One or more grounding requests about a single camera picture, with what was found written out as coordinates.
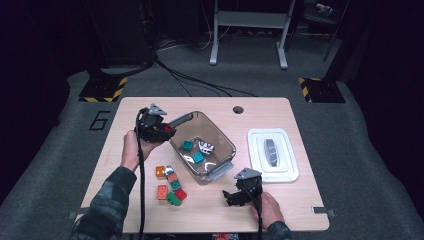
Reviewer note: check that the white metal desk frame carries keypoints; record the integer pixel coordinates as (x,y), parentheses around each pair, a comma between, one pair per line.
(250,19)

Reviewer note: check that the black yellow striped base plate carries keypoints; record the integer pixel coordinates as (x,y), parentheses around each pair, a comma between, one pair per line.
(100,90)
(325,92)

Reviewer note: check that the cyan toy block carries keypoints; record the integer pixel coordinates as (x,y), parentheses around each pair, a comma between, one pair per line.
(198,157)

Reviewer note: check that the black equipment cabinet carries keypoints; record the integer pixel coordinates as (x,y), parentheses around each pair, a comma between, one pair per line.
(123,33)

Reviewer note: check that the white box lid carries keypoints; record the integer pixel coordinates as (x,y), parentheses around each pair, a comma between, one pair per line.
(288,156)

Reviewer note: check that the small orange toy block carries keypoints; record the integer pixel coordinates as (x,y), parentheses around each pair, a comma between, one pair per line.
(160,171)

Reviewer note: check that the bright green toy block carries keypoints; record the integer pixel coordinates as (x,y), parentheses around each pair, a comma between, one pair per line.
(172,199)

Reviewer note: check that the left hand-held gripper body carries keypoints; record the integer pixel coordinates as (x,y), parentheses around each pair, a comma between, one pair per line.
(150,130)

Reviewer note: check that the person's right hand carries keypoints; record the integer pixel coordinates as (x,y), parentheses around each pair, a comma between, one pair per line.
(271,211)

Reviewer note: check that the person's left hand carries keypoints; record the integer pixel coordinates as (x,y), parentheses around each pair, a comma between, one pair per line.
(131,153)

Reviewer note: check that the gray table bracket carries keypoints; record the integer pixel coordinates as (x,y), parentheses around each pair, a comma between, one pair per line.
(323,210)
(75,213)

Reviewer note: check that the black stand post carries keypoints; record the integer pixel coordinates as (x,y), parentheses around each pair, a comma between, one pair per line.
(96,71)
(333,71)

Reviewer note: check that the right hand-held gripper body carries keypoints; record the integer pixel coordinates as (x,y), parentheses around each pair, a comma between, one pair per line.
(249,189)

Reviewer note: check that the red toy block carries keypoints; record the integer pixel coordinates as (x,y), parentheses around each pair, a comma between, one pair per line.
(180,194)
(168,127)

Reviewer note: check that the clear brown storage box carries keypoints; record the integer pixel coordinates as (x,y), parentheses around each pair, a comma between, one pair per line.
(213,130)

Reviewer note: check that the long orange toy block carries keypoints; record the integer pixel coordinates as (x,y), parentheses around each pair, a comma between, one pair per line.
(162,192)

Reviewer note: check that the red patterned cloth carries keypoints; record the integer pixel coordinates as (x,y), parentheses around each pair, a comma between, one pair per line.
(225,237)

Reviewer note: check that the gray device on shelf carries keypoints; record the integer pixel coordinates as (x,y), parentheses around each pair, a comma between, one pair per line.
(325,9)

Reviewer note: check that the dark green toy block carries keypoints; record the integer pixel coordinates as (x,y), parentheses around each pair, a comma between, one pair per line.
(175,185)

